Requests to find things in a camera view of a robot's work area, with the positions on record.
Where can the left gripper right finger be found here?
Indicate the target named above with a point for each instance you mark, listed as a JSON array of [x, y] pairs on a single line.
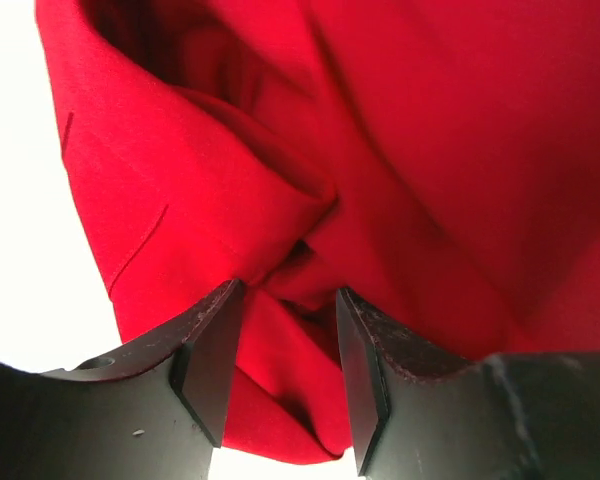
[[417, 411]]

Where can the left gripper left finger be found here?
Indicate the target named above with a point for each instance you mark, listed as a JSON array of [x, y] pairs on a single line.
[[153, 408]]

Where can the plain red skirt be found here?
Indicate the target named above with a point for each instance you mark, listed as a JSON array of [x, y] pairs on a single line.
[[440, 158]]

